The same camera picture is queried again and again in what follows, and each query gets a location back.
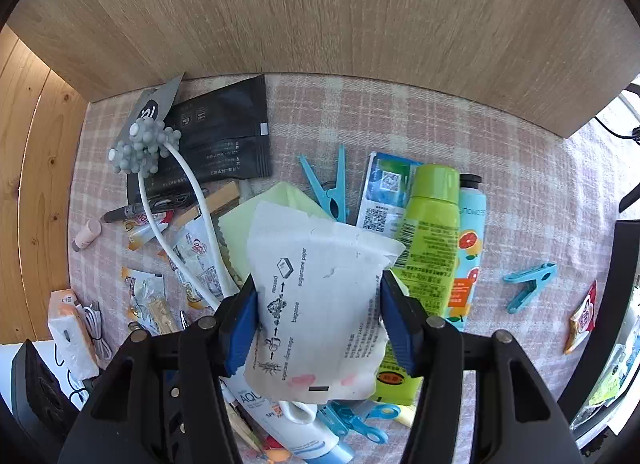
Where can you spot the hand cream tube fruit print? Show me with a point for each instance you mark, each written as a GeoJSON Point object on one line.
{"type": "Point", "coordinates": [470, 244]}

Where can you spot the blue packet white label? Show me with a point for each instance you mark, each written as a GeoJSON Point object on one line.
{"type": "Point", "coordinates": [380, 194]}

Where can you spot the red snack packet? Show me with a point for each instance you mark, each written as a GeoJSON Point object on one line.
{"type": "Point", "coordinates": [582, 319]}

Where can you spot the green spray bottle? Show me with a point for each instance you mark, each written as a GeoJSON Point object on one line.
{"type": "Point", "coordinates": [430, 234]}

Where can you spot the pink lip balm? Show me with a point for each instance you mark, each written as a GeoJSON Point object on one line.
{"type": "Point", "coordinates": [87, 234]}

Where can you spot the wooden slat panel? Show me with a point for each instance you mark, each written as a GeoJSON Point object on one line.
{"type": "Point", "coordinates": [35, 169]}

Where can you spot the yellow-green cleaning cloth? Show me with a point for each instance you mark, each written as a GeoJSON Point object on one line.
{"type": "Point", "coordinates": [280, 204]}

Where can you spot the grey card white print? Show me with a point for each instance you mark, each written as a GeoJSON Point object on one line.
{"type": "Point", "coordinates": [160, 99]}

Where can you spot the yellow sachet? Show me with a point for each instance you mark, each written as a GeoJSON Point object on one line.
{"type": "Point", "coordinates": [406, 416]}

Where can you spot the light wooden board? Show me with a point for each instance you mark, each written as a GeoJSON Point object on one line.
{"type": "Point", "coordinates": [320, 9]}

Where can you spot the white sunscreen tube blue cap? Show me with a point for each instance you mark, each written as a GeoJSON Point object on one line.
{"type": "Point", "coordinates": [295, 439]}

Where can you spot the black foil packet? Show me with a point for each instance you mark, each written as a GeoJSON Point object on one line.
{"type": "Point", "coordinates": [220, 139]}

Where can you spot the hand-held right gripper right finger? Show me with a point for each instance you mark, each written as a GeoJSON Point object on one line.
{"type": "Point", "coordinates": [400, 329]}

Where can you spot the black cardboard tray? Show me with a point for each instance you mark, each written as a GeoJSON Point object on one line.
{"type": "Point", "coordinates": [617, 269]}

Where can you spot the white orange creamer sachet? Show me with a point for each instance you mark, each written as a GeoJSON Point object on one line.
{"type": "Point", "coordinates": [197, 264]}
{"type": "Point", "coordinates": [142, 294]}
{"type": "Point", "coordinates": [145, 234]}

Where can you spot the wooden clothespin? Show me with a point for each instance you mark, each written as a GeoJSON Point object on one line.
{"type": "Point", "coordinates": [245, 431]}
{"type": "Point", "coordinates": [162, 316]}
{"type": "Point", "coordinates": [215, 201]}

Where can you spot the white paper packet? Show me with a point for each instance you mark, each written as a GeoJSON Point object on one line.
{"type": "Point", "coordinates": [320, 304]}

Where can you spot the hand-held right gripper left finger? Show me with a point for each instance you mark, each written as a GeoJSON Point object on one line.
{"type": "Point", "coordinates": [242, 329]}

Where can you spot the orange candy packet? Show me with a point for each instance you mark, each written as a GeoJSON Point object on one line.
{"type": "Point", "coordinates": [275, 454]}

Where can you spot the blue plastic clothespin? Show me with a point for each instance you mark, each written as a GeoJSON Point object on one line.
{"type": "Point", "coordinates": [535, 276]}
{"type": "Point", "coordinates": [332, 199]}

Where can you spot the white tissue pack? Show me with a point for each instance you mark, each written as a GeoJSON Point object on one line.
{"type": "Point", "coordinates": [67, 339]}

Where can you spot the black marker pen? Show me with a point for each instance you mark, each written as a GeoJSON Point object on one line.
{"type": "Point", "coordinates": [117, 214]}

